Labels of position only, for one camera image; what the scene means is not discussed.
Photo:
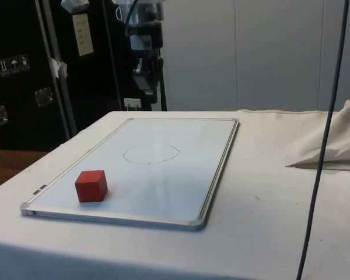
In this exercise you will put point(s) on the whiteboard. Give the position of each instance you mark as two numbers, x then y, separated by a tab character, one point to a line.
163	175

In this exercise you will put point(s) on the red cube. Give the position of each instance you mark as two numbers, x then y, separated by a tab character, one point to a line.
91	186

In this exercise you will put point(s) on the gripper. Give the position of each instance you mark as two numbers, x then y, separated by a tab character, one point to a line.
151	59

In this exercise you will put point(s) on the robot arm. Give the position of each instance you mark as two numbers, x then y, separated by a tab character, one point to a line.
151	10

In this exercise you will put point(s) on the pale locker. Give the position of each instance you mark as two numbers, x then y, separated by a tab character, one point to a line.
198	58

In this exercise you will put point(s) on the black cabinet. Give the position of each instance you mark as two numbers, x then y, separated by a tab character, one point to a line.
17	116

